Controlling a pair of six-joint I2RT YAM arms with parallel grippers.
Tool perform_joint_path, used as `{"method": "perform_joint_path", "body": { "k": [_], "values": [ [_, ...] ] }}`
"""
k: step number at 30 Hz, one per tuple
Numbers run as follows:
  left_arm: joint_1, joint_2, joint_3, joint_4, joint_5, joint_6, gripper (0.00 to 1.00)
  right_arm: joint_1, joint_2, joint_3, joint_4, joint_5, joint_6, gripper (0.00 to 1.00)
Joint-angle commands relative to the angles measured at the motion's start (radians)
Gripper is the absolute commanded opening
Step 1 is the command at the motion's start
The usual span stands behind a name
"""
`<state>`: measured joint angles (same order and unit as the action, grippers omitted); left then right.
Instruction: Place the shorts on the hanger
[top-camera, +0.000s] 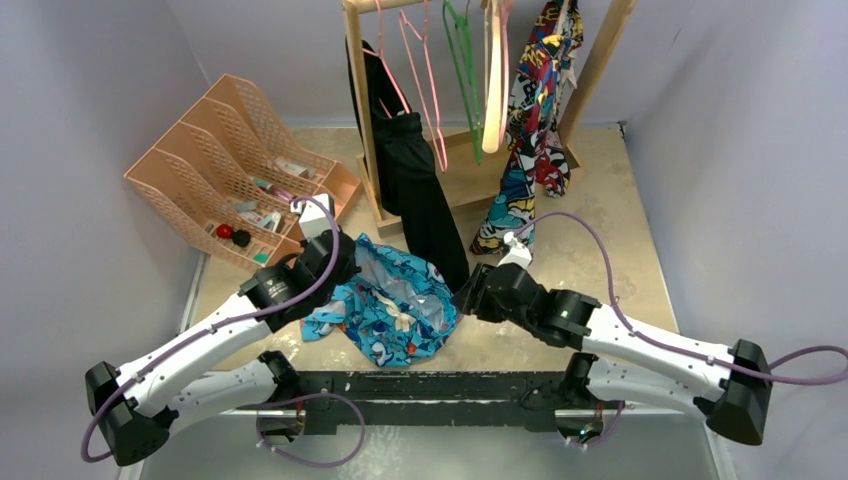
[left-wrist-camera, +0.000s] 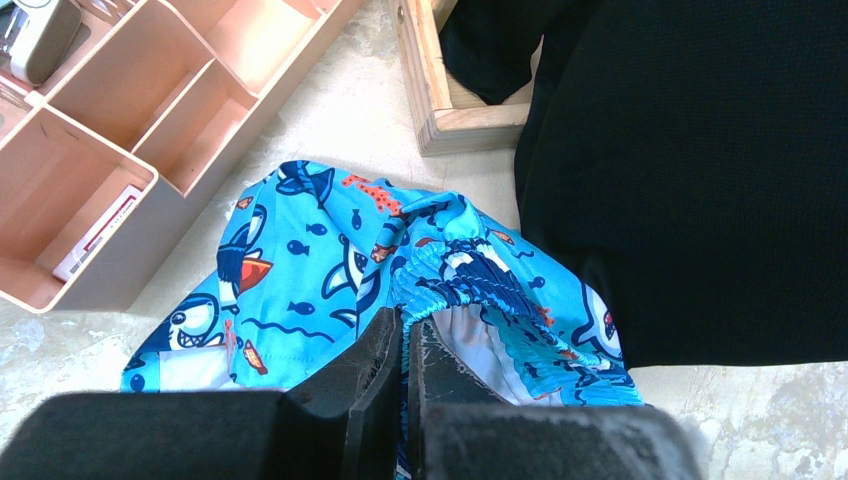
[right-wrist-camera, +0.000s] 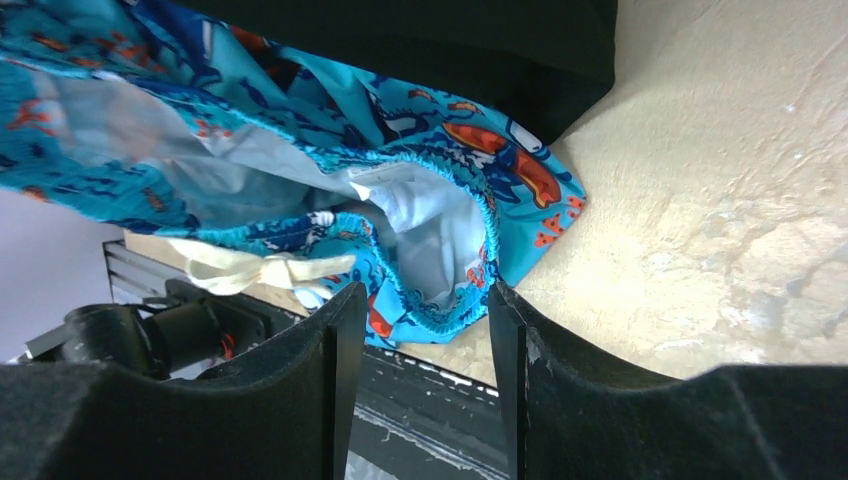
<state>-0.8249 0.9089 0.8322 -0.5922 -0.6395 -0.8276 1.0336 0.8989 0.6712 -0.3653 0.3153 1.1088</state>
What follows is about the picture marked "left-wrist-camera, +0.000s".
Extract wooden clothes rack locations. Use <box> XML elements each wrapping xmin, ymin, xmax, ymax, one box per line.
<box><xmin>388</xmin><ymin>0</ymin><xmax>533</xmax><ymax>157</ymax></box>

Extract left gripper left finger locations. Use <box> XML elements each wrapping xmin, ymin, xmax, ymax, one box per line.
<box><xmin>1</xmin><ymin>308</ymin><xmax>402</xmax><ymax>479</ymax></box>

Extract peach plastic file organizer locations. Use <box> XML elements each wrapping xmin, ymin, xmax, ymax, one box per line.
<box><xmin>1</xmin><ymin>0</ymin><xmax>359</xmax><ymax>314</ymax></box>

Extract black shorts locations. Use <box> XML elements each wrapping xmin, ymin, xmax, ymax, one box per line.
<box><xmin>440</xmin><ymin>1</ymin><xmax>847</xmax><ymax>368</ymax></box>

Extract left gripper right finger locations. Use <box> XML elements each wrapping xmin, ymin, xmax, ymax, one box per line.
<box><xmin>406</xmin><ymin>320</ymin><xmax>702</xmax><ymax>479</ymax></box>

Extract blue shark print shorts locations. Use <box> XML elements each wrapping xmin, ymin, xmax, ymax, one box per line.
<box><xmin>120</xmin><ymin>160</ymin><xmax>645</xmax><ymax>480</ymax></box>

